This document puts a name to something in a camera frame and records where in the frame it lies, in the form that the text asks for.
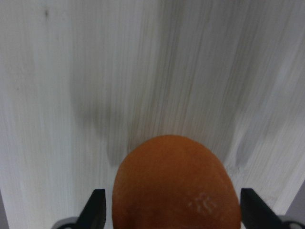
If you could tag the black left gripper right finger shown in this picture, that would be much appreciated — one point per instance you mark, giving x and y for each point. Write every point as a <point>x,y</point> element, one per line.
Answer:
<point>255,212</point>

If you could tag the orange fruit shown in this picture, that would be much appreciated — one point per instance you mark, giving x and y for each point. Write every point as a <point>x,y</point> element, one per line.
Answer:
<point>173,182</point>

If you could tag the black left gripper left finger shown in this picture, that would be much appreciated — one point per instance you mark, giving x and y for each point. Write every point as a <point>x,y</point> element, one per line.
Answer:
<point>93,215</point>

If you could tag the wooden cutting board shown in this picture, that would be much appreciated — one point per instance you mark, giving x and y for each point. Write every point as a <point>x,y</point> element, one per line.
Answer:
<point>84,82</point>

